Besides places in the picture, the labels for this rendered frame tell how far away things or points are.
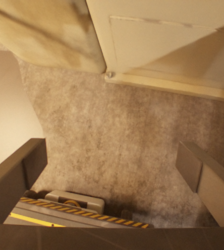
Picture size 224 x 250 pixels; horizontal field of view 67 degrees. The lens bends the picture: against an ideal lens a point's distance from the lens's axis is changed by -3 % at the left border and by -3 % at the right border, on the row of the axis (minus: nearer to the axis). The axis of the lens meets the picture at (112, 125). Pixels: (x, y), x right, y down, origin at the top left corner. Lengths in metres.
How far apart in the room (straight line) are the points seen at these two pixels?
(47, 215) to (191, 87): 0.81
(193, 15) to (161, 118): 0.52
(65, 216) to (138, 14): 0.65
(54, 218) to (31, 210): 0.09
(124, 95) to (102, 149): 0.30
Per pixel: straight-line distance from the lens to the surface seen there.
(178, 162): 0.17
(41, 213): 0.68
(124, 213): 0.83
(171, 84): 0.91
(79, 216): 0.63
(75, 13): 0.61
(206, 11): 0.53
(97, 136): 0.90
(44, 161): 0.17
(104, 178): 0.91
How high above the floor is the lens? 0.89
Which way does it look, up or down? 81 degrees down
